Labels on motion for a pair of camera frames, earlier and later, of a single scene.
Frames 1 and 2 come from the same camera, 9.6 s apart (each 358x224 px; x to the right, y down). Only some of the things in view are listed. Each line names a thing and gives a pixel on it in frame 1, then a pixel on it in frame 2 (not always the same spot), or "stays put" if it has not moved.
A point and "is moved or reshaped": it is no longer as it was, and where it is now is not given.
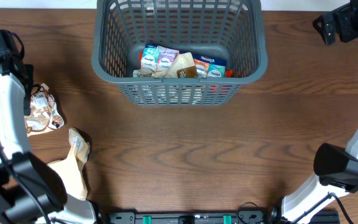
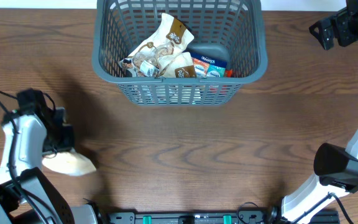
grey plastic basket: x=232 y=30 stays put
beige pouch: x=72 y=167 is moved or reshaped
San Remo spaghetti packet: x=228 y=73 stays put
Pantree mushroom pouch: x=44 y=115 is moved or reshaped
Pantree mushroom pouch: x=183 y=66 stays put
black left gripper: x=28 y=71 -> x=68 y=138
